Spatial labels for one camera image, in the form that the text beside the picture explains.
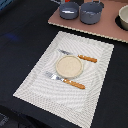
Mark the grey frying pan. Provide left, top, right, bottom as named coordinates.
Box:
left=59, top=2, right=79, bottom=20

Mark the woven beige placemat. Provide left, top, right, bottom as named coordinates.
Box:
left=14, top=31, right=114, bottom=128

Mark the brown stove board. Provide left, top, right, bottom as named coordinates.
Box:
left=48, top=0, right=128, bottom=43

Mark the grey cooking pot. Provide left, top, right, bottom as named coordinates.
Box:
left=80, top=1, right=103, bottom=24

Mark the beige bowl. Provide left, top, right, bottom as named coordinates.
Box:
left=119, top=5, right=128, bottom=30

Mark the fork with wooden handle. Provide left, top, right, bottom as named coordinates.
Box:
left=45, top=72, right=85, bottom=89

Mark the knife with wooden handle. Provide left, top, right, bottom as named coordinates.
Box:
left=58, top=49, right=97, bottom=63

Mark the round beige plate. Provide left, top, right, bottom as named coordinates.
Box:
left=56, top=55, right=83, bottom=78

